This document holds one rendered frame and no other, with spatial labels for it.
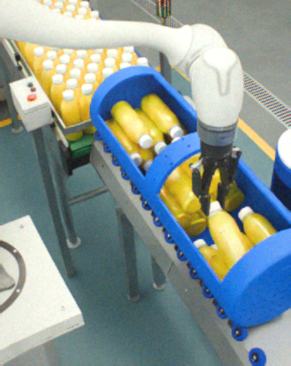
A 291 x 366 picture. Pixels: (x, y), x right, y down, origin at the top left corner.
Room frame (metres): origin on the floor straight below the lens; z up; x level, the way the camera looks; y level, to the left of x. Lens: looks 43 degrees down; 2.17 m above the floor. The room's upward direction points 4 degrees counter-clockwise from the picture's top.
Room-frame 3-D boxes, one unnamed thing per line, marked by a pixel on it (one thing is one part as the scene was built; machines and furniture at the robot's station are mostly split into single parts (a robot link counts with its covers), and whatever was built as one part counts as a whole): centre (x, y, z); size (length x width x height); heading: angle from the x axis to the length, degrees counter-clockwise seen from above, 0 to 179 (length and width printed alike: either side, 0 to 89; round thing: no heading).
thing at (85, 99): (1.60, 0.18, 0.99); 0.07 x 0.07 x 0.19
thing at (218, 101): (0.92, -0.16, 1.55); 0.13 x 0.11 x 0.16; 2
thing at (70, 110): (1.57, 0.25, 0.99); 0.07 x 0.07 x 0.19
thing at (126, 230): (1.44, 0.09, 0.31); 0.06 x 0.06 x 0.63; 24
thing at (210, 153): (0.91, -0.16, 1.37); 0.08 x 0.07 x 0.09; 114
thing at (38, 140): (1.60, 0.40, 0.50); 0.04 x 0.04 x 1.00; 24
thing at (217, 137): (0.91, -0.16, 1.44); 0.09 x 0.09 x 0.06
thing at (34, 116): (1.60, 0.40, 1.05); 0.20 x 0.10 x 0.10; 24
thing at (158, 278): (1.50, -0.04, 0.31); 0.06 x 0.06 x 0.63; 24
